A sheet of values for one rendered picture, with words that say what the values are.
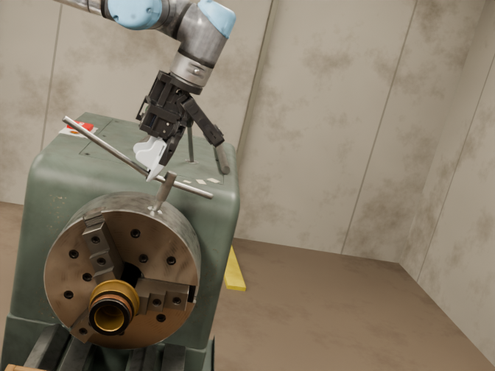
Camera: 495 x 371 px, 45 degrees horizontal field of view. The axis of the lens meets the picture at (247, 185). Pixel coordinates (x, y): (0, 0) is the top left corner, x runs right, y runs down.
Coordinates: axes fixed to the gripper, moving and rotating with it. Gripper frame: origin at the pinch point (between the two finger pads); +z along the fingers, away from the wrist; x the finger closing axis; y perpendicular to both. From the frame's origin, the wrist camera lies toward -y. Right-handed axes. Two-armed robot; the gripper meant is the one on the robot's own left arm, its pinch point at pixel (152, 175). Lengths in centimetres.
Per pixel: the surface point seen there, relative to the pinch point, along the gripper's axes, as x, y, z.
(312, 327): -155, -173, 104
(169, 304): 10.8, -11.3, 20.7
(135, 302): 14.5, -3.3, 20.2
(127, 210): 2.9, 2.4, 7.7
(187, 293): 11.2, -13.5, 17.1
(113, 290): 15.1, 1.9, 18.6
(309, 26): -290, -141, -52
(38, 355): -0.1, 5.8, 47.0
